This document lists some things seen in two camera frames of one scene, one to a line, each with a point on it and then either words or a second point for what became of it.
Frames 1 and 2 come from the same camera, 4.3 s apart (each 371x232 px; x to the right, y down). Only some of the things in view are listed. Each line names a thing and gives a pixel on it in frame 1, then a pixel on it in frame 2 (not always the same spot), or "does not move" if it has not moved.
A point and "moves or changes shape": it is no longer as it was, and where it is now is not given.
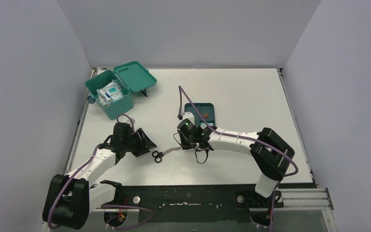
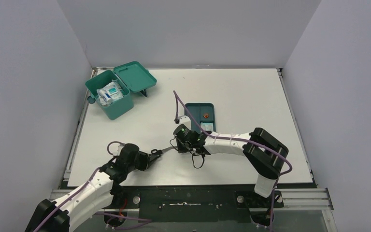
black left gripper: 139,142 → 149,158
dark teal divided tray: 206,109 does not move
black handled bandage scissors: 157,155 moves or changes shape
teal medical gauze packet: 114,91 does not move
